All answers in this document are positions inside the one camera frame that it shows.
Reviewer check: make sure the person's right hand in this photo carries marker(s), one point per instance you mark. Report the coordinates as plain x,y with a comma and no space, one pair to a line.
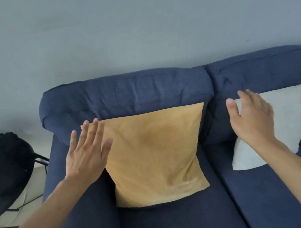
255,125

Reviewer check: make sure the person's left hand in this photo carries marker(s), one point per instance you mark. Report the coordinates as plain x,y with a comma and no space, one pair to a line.
85,161

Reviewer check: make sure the person's right thumb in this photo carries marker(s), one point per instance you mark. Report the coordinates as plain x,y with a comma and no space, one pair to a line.
233,112

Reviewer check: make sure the person's left thumb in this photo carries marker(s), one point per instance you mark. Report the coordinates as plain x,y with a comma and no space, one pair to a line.
107,149

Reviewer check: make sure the person's left little finger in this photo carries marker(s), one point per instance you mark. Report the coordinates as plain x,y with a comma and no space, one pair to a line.
73,143

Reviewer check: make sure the person's left forearm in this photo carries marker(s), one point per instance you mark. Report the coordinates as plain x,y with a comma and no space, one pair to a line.
44,217

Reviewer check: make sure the person's right forearm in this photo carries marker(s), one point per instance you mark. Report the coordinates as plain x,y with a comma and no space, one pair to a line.
298,173

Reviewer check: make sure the mustard yellow cushion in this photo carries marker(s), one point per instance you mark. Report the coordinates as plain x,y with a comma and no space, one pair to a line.
153,156

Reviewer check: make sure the white cushion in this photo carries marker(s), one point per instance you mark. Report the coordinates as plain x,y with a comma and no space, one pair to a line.
288,112

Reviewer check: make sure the black round chair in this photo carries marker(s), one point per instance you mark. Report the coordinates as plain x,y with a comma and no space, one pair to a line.
6,165

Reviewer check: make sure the navy blue fabric sofa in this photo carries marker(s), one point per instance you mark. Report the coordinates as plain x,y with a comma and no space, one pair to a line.
151,91

